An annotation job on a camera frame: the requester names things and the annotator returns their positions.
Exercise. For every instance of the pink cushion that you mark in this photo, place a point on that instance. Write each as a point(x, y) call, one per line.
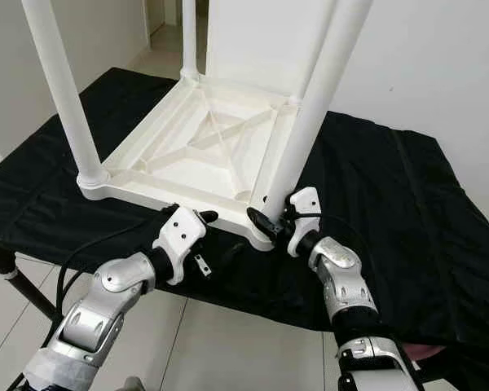
point(426, 352)

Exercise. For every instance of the white plastic table top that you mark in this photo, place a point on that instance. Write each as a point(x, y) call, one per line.
point(196, 147)

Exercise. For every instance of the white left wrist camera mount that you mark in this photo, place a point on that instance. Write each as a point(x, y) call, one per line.
point(181, 232)

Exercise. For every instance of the black cloth table cover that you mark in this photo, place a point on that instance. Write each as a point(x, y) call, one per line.
point(424, 220)

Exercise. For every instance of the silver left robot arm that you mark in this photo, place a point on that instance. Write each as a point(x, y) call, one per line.
point(106, 309)

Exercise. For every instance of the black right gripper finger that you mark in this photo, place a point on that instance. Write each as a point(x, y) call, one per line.
point(262, 222)

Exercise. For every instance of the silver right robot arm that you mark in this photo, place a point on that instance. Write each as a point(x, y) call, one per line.
point(346, 281)

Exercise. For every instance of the black metal table leg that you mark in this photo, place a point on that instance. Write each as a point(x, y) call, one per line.
point(28, 295)

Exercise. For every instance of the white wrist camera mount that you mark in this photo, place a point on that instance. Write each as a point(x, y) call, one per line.
point(181, 232)
point(304, 204)

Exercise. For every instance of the grey left robot foot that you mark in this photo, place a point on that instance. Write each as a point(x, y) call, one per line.
point(132, 384)

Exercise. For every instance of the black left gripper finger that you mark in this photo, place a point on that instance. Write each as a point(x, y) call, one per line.
point(207, 217)

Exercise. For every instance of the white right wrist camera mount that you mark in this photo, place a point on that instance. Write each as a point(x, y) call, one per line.
point(304, 204)

